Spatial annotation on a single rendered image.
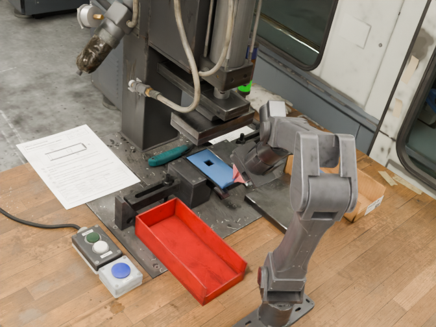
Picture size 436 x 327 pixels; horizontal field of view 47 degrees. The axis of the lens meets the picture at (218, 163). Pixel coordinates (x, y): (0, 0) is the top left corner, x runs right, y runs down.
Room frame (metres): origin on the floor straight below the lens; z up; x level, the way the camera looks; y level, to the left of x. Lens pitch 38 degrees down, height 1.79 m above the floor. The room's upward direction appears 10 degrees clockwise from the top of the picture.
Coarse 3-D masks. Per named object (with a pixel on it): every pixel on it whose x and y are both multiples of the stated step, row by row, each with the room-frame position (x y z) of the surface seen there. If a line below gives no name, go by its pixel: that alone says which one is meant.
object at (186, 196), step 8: (168, 168) 1.00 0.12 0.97; (184, 184) 0.95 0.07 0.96; (200, 184) 0.95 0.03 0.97; (232, 184) 1.04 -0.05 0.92; (240, 184) 1.06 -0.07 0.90; (176, 192) 0.97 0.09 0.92; (184, 192) 0.95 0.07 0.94; (192, 192) 0.93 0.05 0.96; (200, 192) 0.95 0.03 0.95; (208, 192) 0.97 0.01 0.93; (184, 200) 0.95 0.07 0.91; (192, 200) 0.93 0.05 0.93; (200, 200) 0.96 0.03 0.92; (192, 208) 0.94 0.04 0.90
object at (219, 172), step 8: (200, 152) 1.06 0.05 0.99; (208, 152) 1.06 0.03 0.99; (192, 160) 1.02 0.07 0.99; (200, 160) 1.03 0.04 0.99; (208, 160) 1.04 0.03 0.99; (216, 160) 1.04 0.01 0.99; (200, 168) 0.99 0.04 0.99; (208, 168) 1.00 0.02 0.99; (216, 168) 1.01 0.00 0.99; (224, 168) 1.01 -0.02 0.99; (216, 176) 0.97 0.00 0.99; (224, 176) 0.98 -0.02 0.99; (232, 176) 0.98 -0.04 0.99; (224, 184) 0.93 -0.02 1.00
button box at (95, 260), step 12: (12, 216) 0.80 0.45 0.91; (84, 228) 0.79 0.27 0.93; (96, 228) 0.79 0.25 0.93; (72, 240) 0.75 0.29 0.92; (84, 240) 0.75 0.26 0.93; (108, 240) 0.76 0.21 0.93; (84, 252) 0.72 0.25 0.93; (96, 252) 0.72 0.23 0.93; (108, 252) 0.73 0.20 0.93; (120, 252) 0.73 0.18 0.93; (96, 264) 0.69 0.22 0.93
